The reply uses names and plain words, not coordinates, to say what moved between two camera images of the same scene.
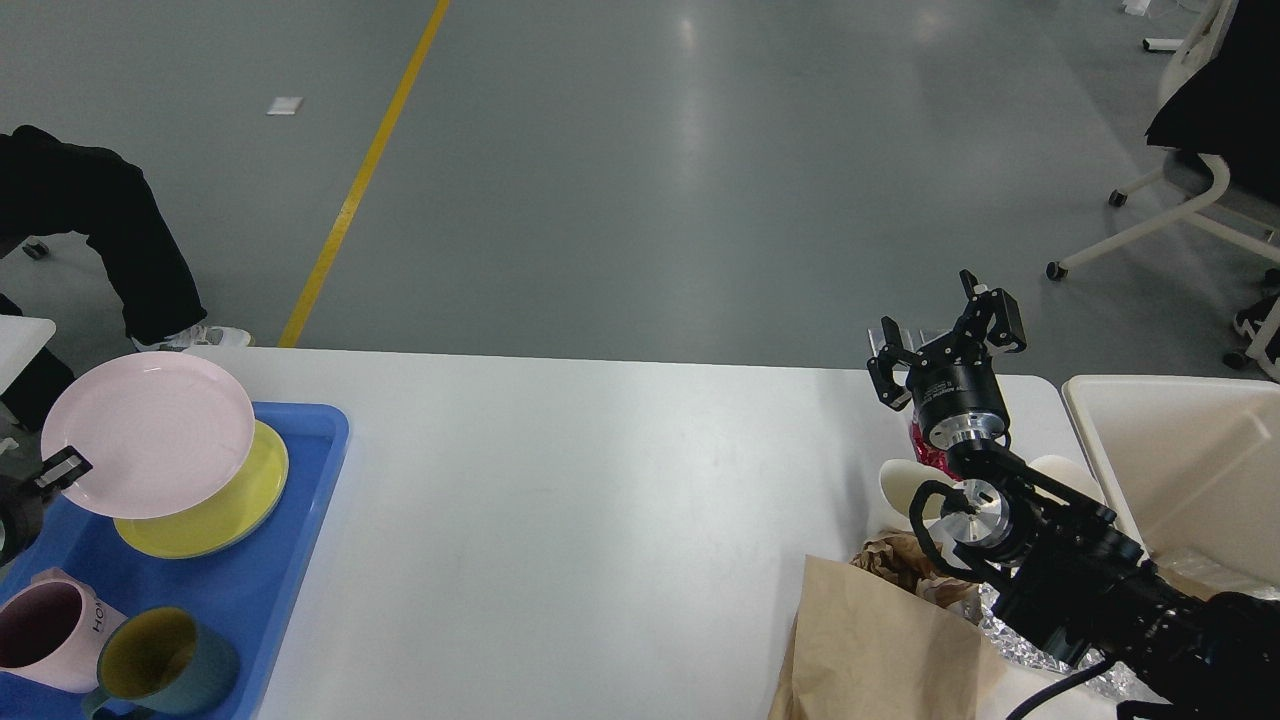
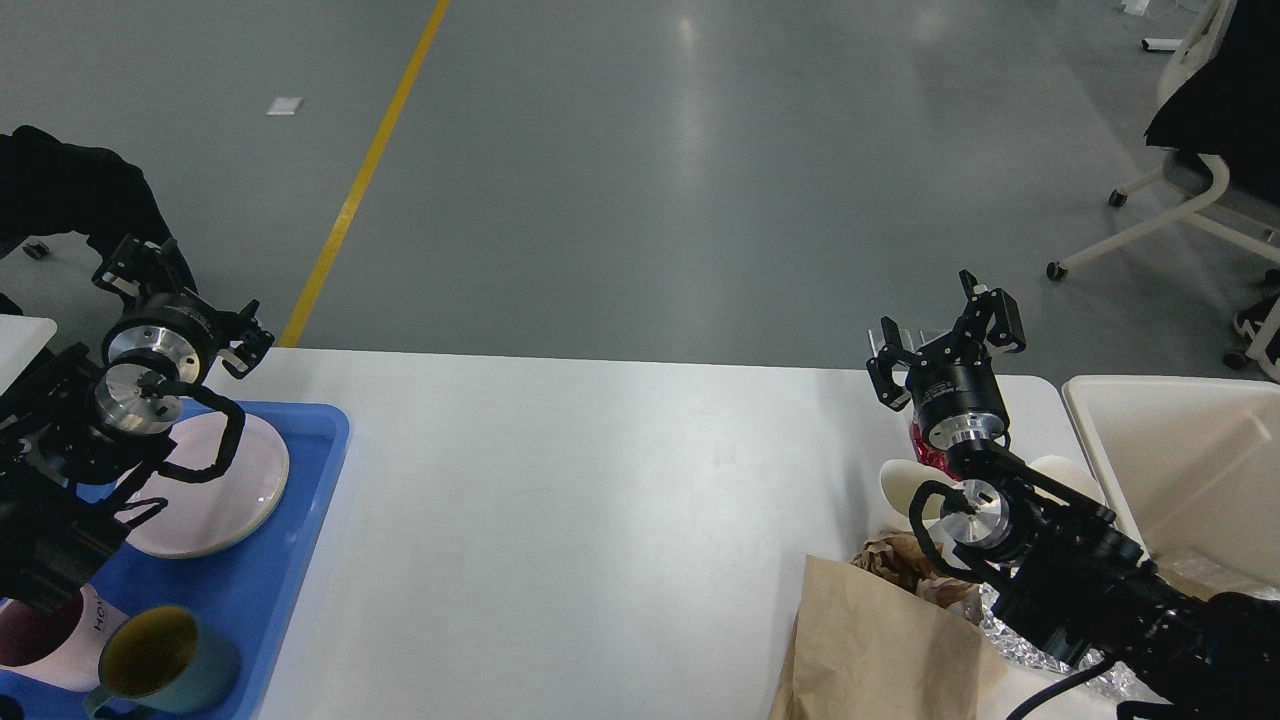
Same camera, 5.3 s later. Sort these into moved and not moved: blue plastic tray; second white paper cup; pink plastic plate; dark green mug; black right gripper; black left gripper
Moved: pink plastic plate; black left gripper
Not moved: dark green mug; blue plastic tray; black right gripper; second white paper cup
